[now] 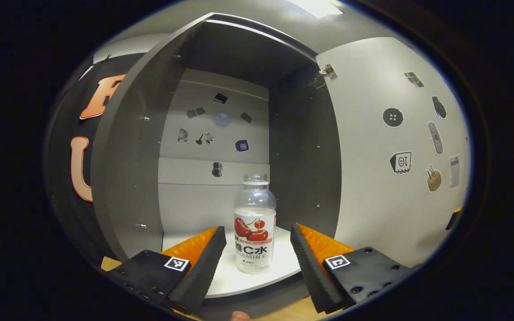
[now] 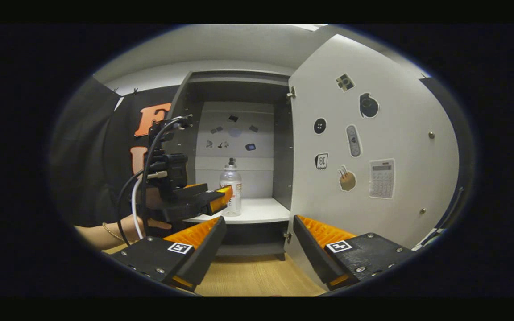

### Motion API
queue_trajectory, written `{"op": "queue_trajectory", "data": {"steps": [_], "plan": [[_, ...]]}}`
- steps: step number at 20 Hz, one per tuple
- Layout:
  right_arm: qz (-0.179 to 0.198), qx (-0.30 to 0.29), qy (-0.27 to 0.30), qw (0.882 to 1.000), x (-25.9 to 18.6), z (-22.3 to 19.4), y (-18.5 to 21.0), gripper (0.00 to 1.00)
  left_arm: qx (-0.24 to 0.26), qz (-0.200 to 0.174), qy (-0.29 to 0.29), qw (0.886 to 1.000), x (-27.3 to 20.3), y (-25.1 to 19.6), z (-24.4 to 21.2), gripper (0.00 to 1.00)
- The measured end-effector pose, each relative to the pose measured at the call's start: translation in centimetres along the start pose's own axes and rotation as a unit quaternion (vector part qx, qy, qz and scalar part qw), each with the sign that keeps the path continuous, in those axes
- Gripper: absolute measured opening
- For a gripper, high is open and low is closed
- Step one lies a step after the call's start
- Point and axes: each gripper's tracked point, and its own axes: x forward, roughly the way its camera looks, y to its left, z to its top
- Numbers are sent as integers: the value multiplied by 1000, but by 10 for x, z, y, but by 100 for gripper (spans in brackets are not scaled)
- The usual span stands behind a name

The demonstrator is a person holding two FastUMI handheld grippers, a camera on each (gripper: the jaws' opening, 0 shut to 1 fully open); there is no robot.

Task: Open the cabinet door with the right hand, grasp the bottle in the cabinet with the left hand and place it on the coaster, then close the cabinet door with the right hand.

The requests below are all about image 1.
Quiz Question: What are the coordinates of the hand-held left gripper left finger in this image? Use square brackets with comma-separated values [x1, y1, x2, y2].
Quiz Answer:
[105, 225, 227, 315]

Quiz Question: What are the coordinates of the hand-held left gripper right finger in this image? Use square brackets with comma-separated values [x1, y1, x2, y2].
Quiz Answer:
[289, 222, 420, 315]

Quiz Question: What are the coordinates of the clear bottle with red label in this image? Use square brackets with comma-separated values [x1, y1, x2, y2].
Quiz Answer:
[233, 174, 278, 274]

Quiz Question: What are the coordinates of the light grey cabinet door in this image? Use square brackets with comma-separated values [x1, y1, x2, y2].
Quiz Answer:
[315, 37, 469, 268]

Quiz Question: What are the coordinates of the dark grey cabinet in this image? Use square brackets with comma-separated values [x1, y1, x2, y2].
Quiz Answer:
[90, 12, 343, 319]

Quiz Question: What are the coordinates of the white cabinet shelf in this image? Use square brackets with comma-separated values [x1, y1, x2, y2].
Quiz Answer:
[161, 225, 303, 298]

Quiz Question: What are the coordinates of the metal cabinet door hinge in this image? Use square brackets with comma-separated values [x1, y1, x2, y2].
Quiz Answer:
[308, 63, 338, 89]

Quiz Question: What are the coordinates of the black backdrop cloth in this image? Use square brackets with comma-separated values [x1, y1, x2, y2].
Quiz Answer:
[45, 53, 146, 268]

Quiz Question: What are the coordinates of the ceiling light panel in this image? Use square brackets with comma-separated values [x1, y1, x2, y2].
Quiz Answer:
[286, 0, 344, 19]

